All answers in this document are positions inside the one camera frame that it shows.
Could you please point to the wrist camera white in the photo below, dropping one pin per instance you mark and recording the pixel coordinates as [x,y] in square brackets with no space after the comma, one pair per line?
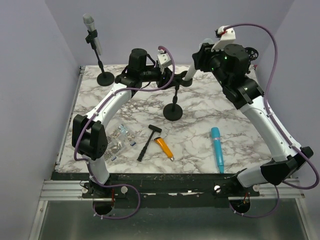
[226,35]
[164,60]

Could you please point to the black tripod shock-mount stand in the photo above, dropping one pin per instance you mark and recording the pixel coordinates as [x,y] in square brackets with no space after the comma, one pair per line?
[253,55]

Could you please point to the clear plastic screw box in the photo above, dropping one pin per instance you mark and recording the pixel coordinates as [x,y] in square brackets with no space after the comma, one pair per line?
[119,138]

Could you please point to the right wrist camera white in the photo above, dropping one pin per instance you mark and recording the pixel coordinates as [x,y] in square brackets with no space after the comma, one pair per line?
[226,35]

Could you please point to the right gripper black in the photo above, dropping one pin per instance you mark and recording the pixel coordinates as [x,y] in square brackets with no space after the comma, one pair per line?
[203,56]

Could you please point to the aluminium frame profile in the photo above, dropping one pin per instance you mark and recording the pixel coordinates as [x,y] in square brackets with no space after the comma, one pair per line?
[70,190]

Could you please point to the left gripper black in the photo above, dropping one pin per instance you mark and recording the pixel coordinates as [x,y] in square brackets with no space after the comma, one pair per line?
[166,78]

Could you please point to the blue microphone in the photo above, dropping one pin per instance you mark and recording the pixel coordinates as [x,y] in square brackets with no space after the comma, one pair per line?
[216,140]

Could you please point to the black hammer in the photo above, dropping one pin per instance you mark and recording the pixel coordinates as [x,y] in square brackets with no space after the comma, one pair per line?
[154,129]

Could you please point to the black front mounting rail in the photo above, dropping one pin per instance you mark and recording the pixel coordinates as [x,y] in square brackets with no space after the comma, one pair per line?
[161,190]

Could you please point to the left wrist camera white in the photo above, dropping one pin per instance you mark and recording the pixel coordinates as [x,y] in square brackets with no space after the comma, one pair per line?
[164,60]

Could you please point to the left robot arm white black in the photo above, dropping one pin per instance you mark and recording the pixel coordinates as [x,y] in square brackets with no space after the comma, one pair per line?
[89,131]

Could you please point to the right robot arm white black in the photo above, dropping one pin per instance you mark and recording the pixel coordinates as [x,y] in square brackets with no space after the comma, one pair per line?
[230,67]

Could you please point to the grey microphone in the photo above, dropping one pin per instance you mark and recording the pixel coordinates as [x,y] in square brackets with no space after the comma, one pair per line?
[89,22]

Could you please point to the orange utility knife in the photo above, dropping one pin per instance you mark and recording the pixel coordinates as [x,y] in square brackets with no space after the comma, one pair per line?
[160,141]

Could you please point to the white microphone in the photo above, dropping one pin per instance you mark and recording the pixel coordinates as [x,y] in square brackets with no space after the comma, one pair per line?
[192,71]

